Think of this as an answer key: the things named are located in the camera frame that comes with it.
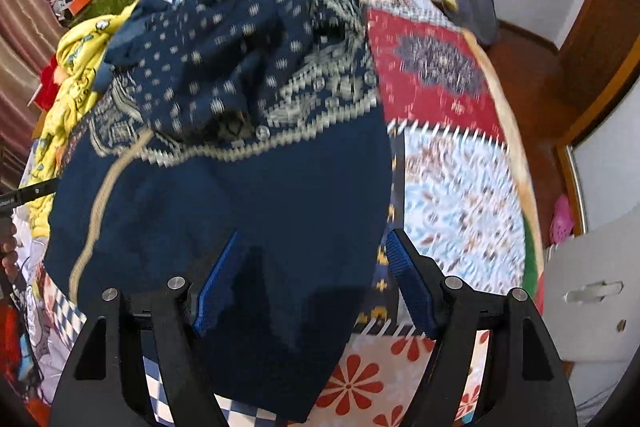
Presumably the navy patterned garment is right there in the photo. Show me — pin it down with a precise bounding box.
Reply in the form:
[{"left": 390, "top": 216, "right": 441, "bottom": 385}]
[{"left": 43, "top": 0, "right": 392, "bottom": 421}]

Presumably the left hand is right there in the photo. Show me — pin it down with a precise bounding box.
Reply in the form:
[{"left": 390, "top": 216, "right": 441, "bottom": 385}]
[{"left": 0, "top": 217, "right": 18, "bottom": 282}]

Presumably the white cabinet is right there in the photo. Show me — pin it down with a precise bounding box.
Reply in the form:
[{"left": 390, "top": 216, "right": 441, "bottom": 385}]
[{"left": 541, "top": 206, "right": 640, "bottom": 413}]

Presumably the beige fleece blanket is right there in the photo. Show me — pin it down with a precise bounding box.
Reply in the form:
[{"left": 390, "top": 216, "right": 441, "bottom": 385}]
[{"left": 461, "top": 29, "right": 544, "bottom": 296}]

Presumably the pink rubber clog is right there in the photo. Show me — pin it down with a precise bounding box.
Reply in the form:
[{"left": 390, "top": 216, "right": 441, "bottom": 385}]
[{"left": 549, "top": 194, "right": 575, "bottom": 245}]

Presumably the yellow printed cloth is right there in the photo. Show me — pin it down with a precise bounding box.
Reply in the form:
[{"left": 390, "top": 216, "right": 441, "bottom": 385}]
[{"left": 24, "top": 1, "right": 139, "bottom": 238}]

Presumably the striped pink curtain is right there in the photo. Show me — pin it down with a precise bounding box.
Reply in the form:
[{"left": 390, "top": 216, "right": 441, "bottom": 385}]
[{"left": 1, "top": 0, "right": 63, "bottom": 188}]

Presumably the patchwork bed cover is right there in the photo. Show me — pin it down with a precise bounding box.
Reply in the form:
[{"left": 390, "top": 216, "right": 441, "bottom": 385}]
[{"left": 14, "top": 0, "right": 526, "bottom": 426}]

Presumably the grey blue bag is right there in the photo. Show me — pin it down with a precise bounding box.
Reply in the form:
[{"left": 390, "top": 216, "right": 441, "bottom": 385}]
[{"left": 440, "top": 0, "right": 499, "bottom": 46}]

